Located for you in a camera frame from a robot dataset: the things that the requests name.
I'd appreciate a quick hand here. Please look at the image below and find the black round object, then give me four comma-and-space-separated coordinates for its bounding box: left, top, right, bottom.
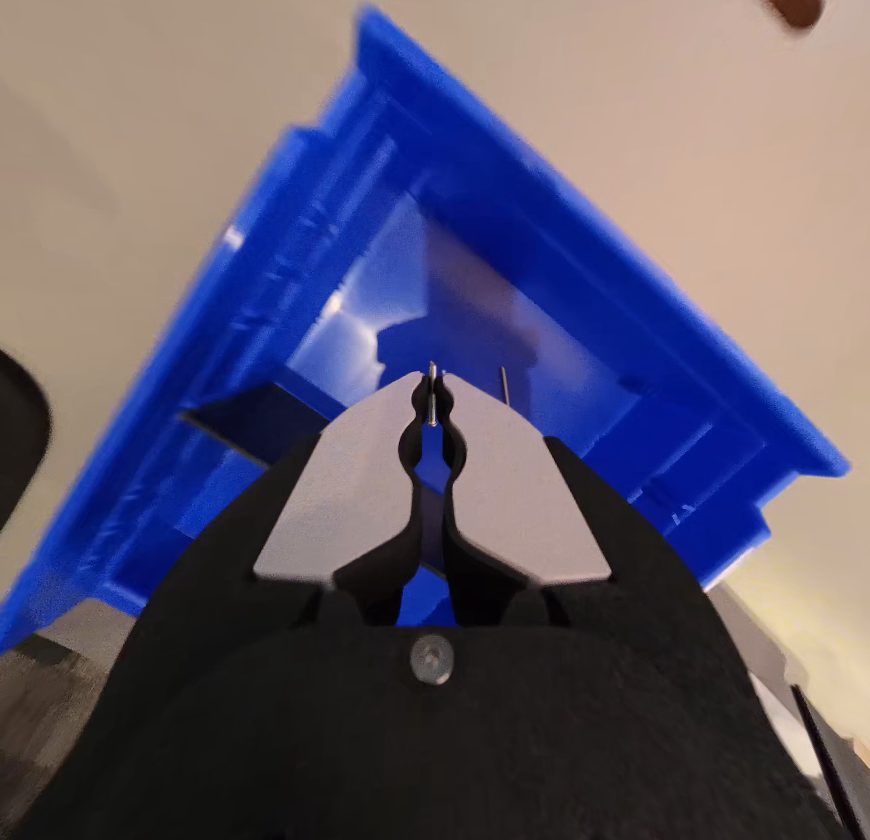
0, 350, 53, 528

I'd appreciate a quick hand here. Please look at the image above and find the blue plastic bin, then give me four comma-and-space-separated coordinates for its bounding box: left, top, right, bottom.
0, 4, 851, 651

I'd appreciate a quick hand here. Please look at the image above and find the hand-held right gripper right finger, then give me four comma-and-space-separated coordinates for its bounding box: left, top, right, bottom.
438, 371, 613, 588

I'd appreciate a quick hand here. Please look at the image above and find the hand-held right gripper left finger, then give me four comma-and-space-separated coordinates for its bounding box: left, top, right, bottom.
251, 369, 429, 592

